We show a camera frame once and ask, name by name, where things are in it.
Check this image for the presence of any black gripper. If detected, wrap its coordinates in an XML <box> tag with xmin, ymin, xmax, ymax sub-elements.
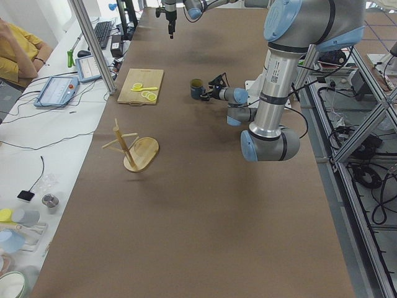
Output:
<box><xmin>163</xmin><ymin>0</ymin><xmax>177</xmax><ymax>38</ymax></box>
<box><xmin>200</xmin><ymin>90</ymin><xmax>220</xmax><ymax>101</ymax></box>

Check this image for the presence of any dark teal cup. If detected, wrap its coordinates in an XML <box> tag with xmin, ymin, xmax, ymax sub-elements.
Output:
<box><xmin>190</xmin><ymin>78</ymin><xmax>205</xmax><ymax>100</ymax></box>

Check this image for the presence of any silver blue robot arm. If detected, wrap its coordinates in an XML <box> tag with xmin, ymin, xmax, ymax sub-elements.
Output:
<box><xmin>209</xmin><ymin>1</ymin><xmax>365</xmax><ymax>161</ymax></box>
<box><xmin>155</xmin><ymin>0</ymin><xmax>236</xmax><ymax>39</ymax></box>

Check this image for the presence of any wooden cup storage rack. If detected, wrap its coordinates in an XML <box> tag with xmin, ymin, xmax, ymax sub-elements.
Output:
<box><xmin>102</xmin><ymin>119</ymin><xmax>160</xmax><ymax>173</ymax></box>

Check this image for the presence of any grey cup on tray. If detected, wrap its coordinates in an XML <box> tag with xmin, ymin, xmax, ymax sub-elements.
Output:
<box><xmin>12</xmin><ymin>209</ymin><xmax>40</xmax><ymax>227</ymax></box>

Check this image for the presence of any yellow cup on tray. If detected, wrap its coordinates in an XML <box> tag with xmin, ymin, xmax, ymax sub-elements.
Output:
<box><xmin>0</xmin><ymin>209</ymin><xmax>13</xmax><ymax>223</ymax></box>

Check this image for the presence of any light blue cup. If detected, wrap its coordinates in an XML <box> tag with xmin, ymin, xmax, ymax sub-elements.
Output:
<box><xmin>0</xmin><ymin>229</ymin><xmax>25</xmax><ymax>253</ymax></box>

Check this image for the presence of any wooden cutting board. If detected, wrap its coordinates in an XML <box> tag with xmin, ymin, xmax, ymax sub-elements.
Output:
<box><xmin>117</xmin><ymin>68</ymin><xmax>164</xmax><ymax>106</ymax></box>

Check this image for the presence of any lemon slice stack left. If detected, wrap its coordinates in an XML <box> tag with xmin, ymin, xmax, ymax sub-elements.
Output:
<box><xmin>140</xmin><ymin>91</ymin><xmax>157</xmax><ymax>102</ymax></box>

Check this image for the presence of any lemon slice near knife tip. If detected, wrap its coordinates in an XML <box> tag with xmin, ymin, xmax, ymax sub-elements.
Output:
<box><xmin>132</xmin><ymin>83</ymin><xmax>143</xmax><ymax>91</ymax></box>

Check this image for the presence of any black keyboard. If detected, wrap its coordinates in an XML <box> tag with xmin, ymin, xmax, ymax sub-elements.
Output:
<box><xmin>94</xmin><ymin>21</ymin><xmax>113</xmax><ymax>49</ymax></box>

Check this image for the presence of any yellow plastic knife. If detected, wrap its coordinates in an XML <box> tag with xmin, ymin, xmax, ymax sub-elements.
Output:
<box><xmin>131</xmin><ymin>87</ymin><xmax>158</xmax><ymax>92</ymax></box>

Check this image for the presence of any upper teach pendant tablet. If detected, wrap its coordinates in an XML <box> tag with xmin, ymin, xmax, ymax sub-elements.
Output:
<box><xmin>75</xmin><ymin>55</ymin><xmax>102</xmax><ymax>83</ymax></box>

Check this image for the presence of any teach pendant tablet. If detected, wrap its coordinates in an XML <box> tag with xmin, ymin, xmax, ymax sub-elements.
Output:
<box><xmin>33</xmin><ymin>76</ymin><xmax>79</xmax><ymax>108</ymax></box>
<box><xmin>75</xmin><ymin>55</ymin><xmax>102</xmax><ymax>83</ymax></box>

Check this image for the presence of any lower teach pendant tablet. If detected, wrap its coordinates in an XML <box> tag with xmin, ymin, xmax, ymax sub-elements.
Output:
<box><xmin>33</xmin><ymin>76</ymin><xmax>79</xmax><ymax>108</ymax></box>

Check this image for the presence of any person in yellow shirt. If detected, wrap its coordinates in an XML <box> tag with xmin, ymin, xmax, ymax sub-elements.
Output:
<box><xmin>1</xmin><ymin>19</ymin><xmax>53</xmax><ymax>87</ymax></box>

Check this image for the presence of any black flat pad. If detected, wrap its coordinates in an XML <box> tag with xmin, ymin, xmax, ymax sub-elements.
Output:
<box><xmin>17</xmin><ymin>190</ymin><xmax>35</xmax><ymax>202</ymax></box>

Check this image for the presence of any mint green bowl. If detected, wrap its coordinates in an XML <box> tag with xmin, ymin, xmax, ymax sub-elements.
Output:
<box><xmin>0</xmin><ymin>271</ymin><xmax>29</xmax><ymax>298</ymax></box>

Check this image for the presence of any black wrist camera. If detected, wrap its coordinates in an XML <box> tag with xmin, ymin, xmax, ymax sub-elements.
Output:
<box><xmin>155</xmin><ymin>7</ymin><xmax>165</xmax><ymax>18</ymax></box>
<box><xmin>208</xmin><ymin>72</ymin><xmax>229</xmax><ymax>90</ymax></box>

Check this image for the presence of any aluminium frame post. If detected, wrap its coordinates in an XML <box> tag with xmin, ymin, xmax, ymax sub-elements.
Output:
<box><xmin>69</xmin><ymin>0</ymin><xmax>116</xmax><ymax>95</ymax></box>

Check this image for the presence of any green handled tool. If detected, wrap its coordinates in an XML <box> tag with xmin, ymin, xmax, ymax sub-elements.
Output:
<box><xmin>67</xmin><ymin>33</ymin><xmax>83</xmax><ymax>68</ymax></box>

